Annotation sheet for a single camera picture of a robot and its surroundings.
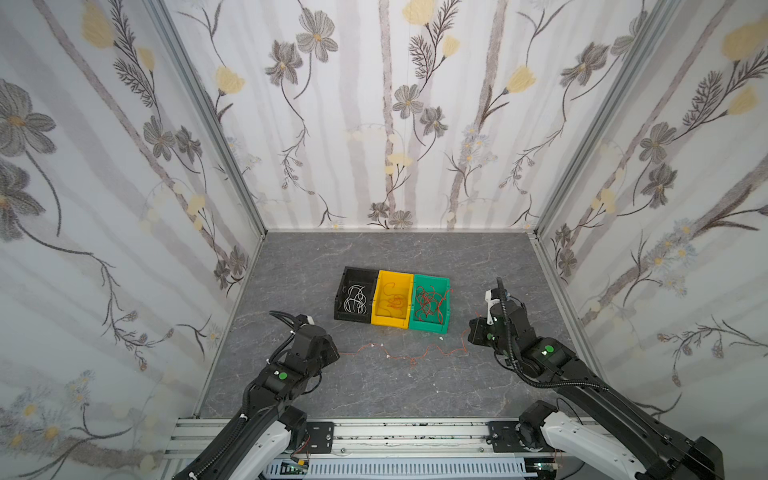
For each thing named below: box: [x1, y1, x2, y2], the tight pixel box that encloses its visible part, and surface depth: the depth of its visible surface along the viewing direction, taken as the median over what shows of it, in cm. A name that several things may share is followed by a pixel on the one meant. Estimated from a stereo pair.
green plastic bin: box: [410, 274, 450, 335], surface depth 97 cm
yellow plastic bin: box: [371, 270, 414, 329], surface depth 100 cm
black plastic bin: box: [334, 266, 379, 324], surface depth 100 cm
